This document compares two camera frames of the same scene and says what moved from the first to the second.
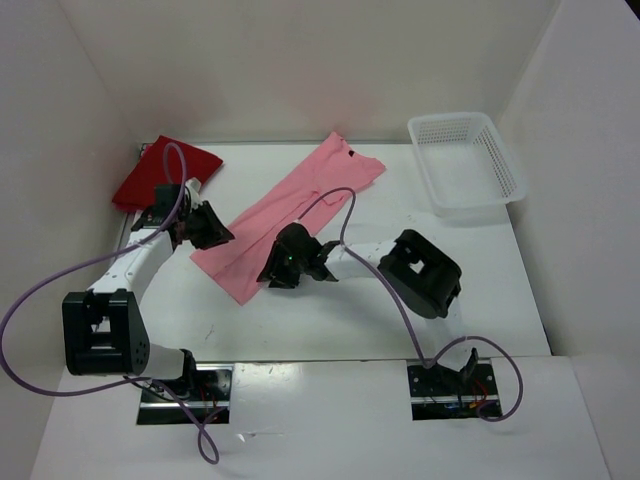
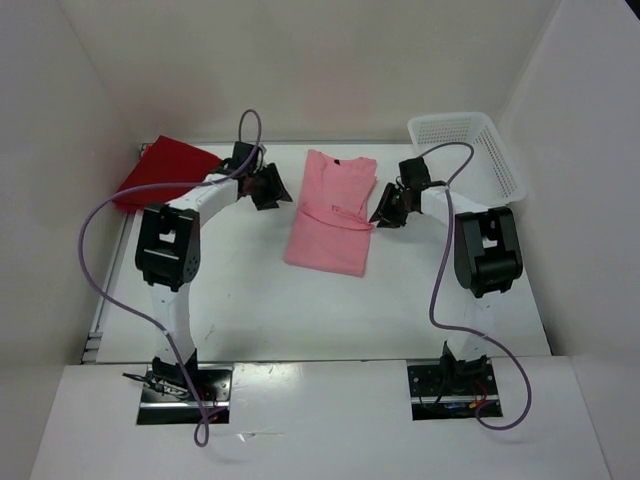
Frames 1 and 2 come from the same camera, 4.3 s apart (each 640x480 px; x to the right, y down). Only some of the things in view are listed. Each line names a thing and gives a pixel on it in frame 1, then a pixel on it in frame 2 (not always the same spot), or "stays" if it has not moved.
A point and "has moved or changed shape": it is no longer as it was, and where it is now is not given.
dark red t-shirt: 167,161 stays
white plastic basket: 470,174 stays
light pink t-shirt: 238,256 has moved or changed shape
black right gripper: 276,270 -> 395,203
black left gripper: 211,228 -> 263,186
